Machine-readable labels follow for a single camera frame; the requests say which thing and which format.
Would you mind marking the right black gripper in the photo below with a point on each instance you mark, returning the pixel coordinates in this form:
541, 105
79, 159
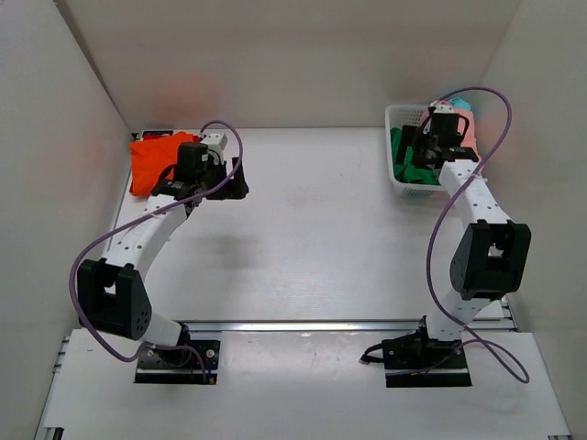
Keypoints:
408, 138

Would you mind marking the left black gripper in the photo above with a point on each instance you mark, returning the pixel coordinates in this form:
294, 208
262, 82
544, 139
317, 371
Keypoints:
238, 189

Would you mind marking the orange t shirt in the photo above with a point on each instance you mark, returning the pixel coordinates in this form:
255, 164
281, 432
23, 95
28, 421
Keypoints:
154, 153

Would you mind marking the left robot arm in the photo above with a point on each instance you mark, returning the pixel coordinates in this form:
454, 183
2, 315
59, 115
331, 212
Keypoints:
109, 293

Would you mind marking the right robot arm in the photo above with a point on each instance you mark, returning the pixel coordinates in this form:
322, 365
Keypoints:
490, 258

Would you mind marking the white plastic basket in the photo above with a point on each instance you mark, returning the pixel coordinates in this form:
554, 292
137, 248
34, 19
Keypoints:
395, 116

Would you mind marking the green t shirt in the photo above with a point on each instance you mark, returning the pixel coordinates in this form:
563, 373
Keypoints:
408, 173

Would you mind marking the teal cloth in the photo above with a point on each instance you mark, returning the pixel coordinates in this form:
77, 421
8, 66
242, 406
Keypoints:
460, 103

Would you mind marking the pink t shirt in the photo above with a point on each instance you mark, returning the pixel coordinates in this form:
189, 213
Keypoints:
466, 129

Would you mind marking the folded red t shirt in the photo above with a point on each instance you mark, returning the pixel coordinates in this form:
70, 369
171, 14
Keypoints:
138, 190

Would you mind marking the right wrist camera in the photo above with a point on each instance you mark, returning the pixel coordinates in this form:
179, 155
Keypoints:
441, 107

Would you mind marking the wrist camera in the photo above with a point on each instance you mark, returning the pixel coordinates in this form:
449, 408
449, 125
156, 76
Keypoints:
216, 144
441, 107

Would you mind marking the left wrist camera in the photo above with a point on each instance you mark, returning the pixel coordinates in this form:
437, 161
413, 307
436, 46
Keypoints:
216, 144

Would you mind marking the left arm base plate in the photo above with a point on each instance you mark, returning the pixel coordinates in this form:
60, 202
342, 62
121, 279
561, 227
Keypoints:
198, 366

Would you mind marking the aluminium rail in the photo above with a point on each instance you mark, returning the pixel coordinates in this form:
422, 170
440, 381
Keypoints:
304, 326

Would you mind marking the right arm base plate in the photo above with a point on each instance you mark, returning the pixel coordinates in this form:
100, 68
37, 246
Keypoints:
416, 361

